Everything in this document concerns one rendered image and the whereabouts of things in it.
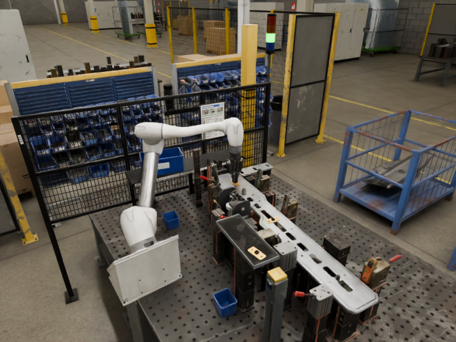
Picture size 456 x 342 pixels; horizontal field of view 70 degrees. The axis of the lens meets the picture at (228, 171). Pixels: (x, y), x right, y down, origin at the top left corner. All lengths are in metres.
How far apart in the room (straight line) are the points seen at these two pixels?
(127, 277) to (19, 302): 1.58
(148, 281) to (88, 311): 1.13
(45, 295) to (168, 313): 1.58
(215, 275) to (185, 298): 0.23
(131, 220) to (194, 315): 0.63
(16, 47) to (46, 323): 6.16
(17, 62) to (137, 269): 6.80
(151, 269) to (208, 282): 0.35
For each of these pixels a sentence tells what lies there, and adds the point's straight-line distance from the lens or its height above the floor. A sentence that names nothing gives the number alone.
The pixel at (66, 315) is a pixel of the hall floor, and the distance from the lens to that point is 3.06.
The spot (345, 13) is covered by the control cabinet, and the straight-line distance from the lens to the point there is 13.51.
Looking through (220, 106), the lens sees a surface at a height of 1.41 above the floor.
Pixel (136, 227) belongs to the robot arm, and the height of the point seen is 1.02.
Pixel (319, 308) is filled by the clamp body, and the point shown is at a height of 1.01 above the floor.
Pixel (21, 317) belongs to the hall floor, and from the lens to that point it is 3.22.
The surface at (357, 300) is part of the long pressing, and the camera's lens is 1.66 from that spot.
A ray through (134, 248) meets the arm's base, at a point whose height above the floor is 0.92.
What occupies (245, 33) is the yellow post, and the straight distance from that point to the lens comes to 2.77.
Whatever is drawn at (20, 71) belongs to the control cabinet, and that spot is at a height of 0.86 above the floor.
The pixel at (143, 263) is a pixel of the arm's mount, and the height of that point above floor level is 0.93.
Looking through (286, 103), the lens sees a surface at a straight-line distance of 4.89.
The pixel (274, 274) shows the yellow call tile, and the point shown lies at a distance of 1.45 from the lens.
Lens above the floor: 2.18
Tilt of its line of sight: 28 degrees down
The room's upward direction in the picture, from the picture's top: straight up
